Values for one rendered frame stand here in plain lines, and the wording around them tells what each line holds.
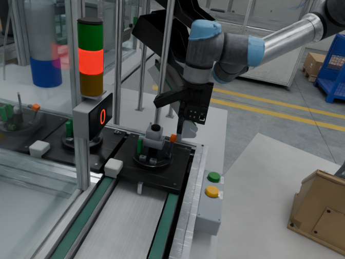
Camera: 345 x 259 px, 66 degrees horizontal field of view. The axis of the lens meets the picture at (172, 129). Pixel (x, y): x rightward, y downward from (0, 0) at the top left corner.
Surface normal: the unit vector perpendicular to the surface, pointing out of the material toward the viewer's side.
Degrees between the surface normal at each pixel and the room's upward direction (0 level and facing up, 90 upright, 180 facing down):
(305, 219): 90
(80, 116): 90
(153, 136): 90
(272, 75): 90
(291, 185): 0
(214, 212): 0
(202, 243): 0
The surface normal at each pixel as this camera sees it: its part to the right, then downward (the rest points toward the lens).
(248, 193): 0.13, -0.85
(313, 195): -0.50, 0.39
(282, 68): -0.23, 0.47
